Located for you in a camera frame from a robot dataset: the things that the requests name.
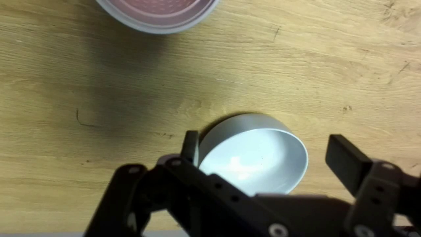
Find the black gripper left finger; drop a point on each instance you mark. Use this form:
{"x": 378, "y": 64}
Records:
{"x": 145, "y": 193}

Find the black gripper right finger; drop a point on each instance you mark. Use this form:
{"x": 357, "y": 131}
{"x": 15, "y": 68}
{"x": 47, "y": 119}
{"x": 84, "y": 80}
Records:
{"x": 351, "y": 163}

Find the red plastic cup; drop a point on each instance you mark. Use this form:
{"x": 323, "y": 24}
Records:
{"x": 159, "y": 14}

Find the grey round bowl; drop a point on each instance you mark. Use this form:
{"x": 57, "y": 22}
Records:
{"x": 255, "y": 160}

